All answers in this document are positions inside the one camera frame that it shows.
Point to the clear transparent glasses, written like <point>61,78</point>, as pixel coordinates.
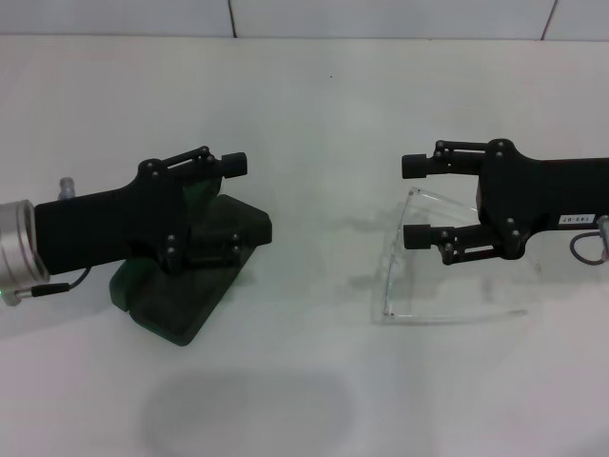
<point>389,285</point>

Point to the right gripper silver connector stub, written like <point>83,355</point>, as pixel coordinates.
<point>604,231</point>

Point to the left gripper silver connector stub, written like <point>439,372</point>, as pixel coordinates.
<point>66,188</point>

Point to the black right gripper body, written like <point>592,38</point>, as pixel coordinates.
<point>547,190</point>

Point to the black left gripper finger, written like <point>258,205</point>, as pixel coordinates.
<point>209,247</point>
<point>233,165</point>

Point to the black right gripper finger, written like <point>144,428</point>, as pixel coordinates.
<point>418,236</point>
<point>418,166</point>

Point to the dark green glasses case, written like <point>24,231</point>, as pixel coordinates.
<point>200,304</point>

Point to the gripper silver connector stub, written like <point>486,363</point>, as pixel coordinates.
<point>604,231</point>
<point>66,188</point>

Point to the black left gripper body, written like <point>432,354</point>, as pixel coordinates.
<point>104,224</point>

